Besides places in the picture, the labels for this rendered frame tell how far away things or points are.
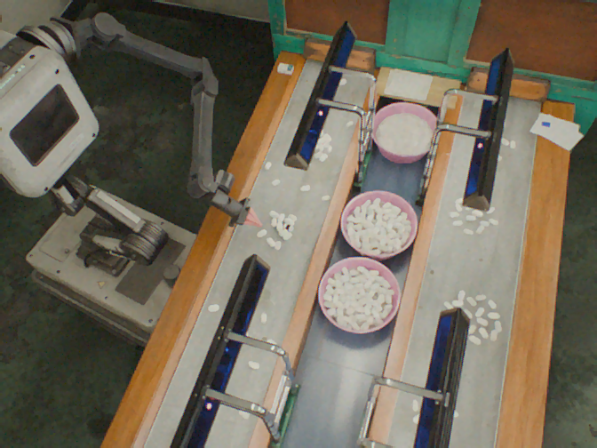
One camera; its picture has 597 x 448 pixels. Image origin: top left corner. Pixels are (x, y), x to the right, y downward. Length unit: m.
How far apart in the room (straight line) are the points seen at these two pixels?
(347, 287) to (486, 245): 0.51
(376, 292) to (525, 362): 0.50
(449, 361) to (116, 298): 1.37
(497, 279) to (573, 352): 0.90
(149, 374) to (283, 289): 0.51
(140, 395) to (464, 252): 1.15
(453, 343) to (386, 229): 0.67
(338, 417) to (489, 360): 0.50
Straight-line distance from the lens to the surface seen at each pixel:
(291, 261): 1.95
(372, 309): 1.88
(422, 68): 2.43
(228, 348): 1.49
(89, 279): 2.41
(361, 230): 2.01
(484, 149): 1.80
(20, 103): 1.65
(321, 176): 2.13
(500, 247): 2.06
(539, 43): 2.32
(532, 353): 1.90
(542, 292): 1.99
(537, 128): 2.36
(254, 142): 2.22
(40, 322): 2.99
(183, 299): 1.93
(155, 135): 3.37
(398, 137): 2.27
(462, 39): 2.31
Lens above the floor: 2.48
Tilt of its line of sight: 60 degrees down
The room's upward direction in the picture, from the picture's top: 6 degrees counter-clockwise
